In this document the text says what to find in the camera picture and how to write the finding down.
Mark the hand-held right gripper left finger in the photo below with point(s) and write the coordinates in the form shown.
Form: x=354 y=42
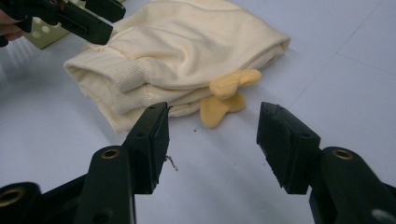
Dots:
x=149 y=149

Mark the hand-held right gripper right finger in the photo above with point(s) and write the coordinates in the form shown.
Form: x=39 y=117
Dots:
x=289 y=149

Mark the green perforated plastic basket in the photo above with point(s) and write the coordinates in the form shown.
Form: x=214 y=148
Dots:
x=43 y=37

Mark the cream baby pants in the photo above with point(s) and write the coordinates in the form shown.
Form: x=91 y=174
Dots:
x=186 y=46

